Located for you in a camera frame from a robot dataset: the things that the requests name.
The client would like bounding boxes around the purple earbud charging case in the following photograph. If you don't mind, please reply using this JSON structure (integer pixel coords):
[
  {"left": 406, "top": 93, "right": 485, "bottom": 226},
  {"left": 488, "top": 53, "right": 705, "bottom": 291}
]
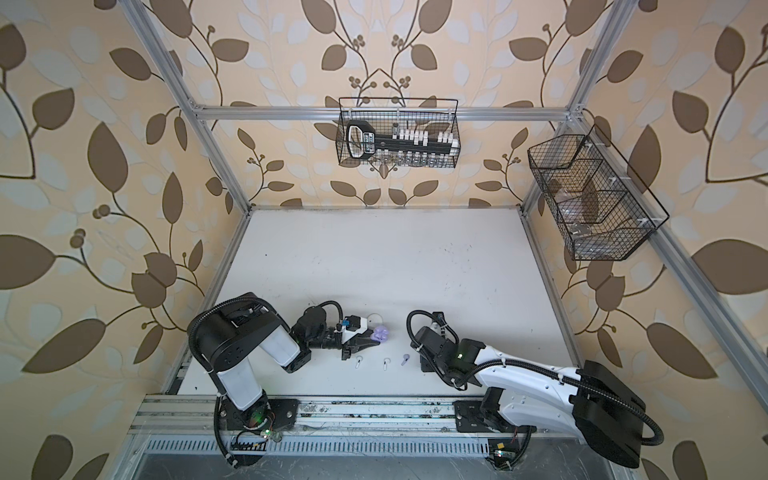
[{"left": 370, "top": 325, "right": 389, "bottom": 343}]

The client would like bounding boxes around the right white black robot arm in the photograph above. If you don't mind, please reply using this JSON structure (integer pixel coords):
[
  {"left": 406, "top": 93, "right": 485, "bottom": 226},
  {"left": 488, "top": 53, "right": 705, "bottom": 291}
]
[{"left": 405, "top": 310, "right": 665, "bottom": 469}]

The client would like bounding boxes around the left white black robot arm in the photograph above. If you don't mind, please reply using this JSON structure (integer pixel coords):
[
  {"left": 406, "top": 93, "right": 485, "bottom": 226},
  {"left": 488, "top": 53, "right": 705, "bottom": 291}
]
[{"left": 187, "top": 292, "right": 388, "bottom": 424}]

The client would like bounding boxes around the white earbud charging case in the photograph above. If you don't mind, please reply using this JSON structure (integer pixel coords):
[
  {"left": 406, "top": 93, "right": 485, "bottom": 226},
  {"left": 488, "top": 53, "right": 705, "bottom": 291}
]
[{"left": 367, "top": 313, "right": 383, "bottom": 330}]

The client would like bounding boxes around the black tool with white pieces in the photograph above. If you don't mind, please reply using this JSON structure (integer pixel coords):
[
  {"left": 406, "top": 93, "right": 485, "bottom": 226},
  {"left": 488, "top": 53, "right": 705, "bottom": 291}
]
[{"left": 341, "top": 120, "right": 461, "bottom": 160}]

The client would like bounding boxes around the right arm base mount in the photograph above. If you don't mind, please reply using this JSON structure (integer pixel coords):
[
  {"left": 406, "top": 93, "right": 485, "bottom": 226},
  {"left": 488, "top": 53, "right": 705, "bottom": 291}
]
[{"left": 453, "top": 400, "right": 537, "bottom": 435}]

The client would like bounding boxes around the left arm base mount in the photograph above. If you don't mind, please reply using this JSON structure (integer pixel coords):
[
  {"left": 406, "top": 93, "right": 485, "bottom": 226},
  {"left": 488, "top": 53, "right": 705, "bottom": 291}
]
[{"left": 214, "top": 395, "right": 299, "bottom": 432}]

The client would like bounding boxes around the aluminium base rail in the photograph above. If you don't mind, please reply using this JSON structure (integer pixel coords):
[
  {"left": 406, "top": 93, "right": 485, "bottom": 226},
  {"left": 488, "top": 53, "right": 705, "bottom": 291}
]
[{"left": 127, "top": 394, "right": 626, "bottom": 439}]

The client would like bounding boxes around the back wire basket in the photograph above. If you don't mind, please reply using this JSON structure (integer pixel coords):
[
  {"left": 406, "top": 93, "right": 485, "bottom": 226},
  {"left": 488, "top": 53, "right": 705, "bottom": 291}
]
[{"left": 335, "top": 95, "right": 461, "bottom": 169}]

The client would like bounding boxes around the wire basket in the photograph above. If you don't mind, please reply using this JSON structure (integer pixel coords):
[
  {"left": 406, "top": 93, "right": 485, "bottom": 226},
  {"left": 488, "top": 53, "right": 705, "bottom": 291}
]
[
  {"left": 335, "top": 95, "right": 461, "bottom": 169},
  {"left": 527, "top": 126, "right": 670, "bottom": 261}
]

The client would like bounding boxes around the right side wire basket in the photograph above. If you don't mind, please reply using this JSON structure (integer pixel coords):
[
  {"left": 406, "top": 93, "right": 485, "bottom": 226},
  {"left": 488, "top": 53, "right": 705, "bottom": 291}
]
[{"left": 527, "top": 126, "right": 670, "bottom": 261}]

